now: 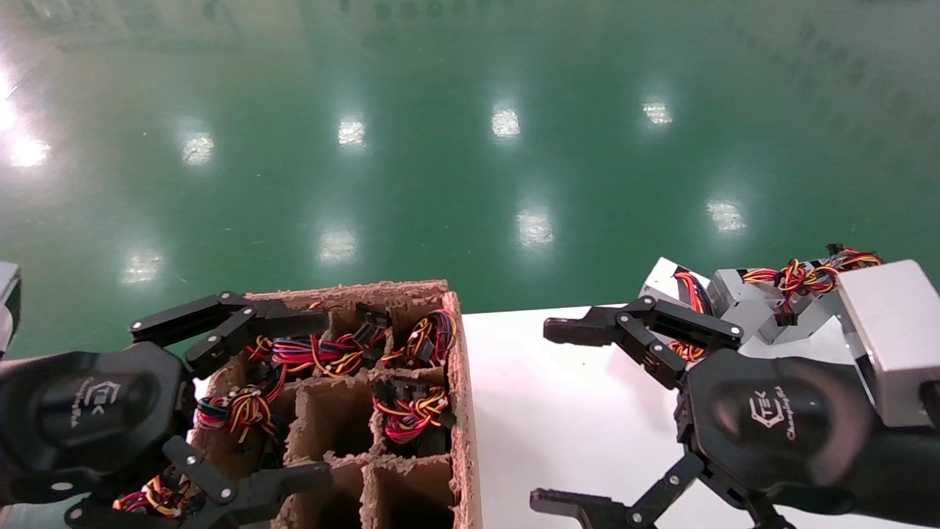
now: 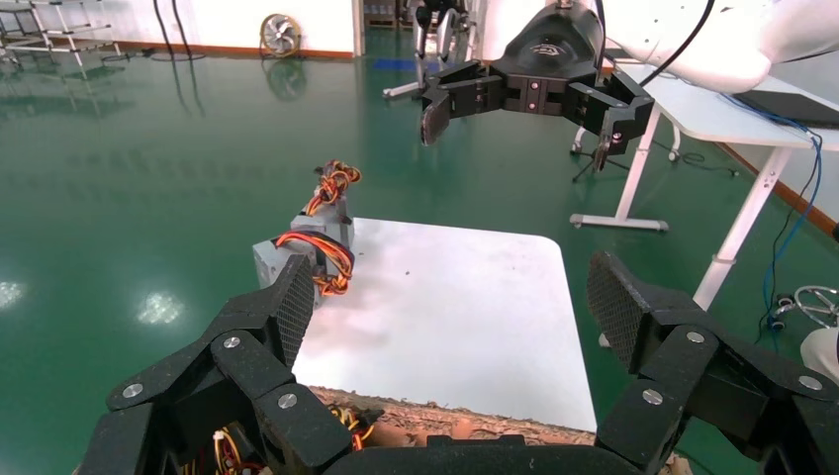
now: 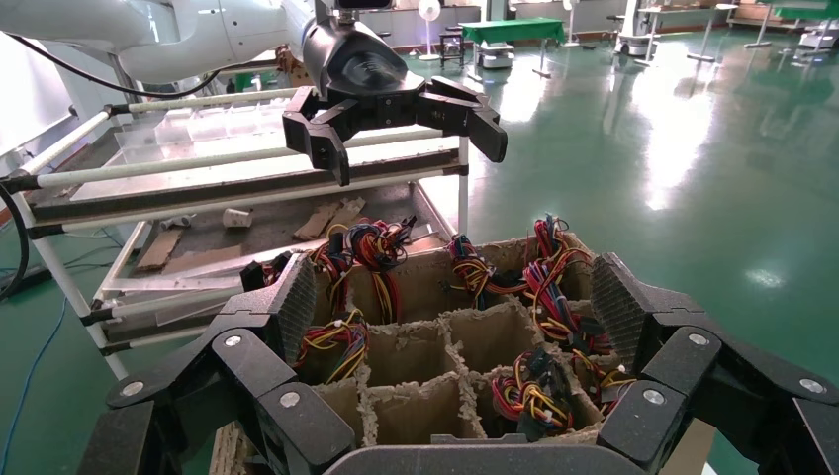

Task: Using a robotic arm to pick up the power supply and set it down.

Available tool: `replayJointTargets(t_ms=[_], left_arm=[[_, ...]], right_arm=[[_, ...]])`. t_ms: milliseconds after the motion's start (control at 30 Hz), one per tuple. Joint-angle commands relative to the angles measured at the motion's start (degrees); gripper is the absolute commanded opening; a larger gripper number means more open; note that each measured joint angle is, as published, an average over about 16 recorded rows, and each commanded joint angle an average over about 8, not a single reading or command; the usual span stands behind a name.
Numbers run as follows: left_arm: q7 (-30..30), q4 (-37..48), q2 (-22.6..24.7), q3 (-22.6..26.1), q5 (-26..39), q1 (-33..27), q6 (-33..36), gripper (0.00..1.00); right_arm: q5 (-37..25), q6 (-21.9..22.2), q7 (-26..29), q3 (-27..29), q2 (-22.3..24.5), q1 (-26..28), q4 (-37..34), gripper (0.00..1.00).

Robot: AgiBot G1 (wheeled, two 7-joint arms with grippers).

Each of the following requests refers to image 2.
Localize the black tripod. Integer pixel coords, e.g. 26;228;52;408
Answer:
571;128;630;185

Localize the metal stool base with casters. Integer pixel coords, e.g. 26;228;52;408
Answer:
768;285;839;333

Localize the black hanging cable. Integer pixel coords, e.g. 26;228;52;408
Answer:
151;0;173;59
171;0;206;61

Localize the brown cardboard divider box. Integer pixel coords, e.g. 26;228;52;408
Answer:
308;385;599;453

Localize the black and white robot stand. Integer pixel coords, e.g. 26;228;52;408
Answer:
382;0;483;101

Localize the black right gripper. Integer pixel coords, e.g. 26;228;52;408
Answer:
419;3;657;173

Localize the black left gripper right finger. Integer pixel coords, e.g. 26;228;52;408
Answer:
585;250;839;475

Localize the blue cable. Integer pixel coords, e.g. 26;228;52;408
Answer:
720;93;824;338

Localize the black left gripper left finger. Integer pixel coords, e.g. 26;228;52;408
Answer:
78;253;355;475

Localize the black laptop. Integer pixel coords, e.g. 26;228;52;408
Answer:
732;88;839;131

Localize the grey power supply with cables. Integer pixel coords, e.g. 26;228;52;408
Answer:
183;426;267;475
251;223;356;310
327;405;385;453
291;159;363;247

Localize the white metal shelf rack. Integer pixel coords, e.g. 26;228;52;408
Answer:
0;0;124;72

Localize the white desk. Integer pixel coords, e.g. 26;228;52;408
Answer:
568;61;839;313

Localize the black floor cable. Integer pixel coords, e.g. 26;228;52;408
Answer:
678;150;741;178

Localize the white rounded object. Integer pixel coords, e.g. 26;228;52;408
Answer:
799;326;839;388

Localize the round metal floor fan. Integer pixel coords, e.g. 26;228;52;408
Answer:
258;13;304;60

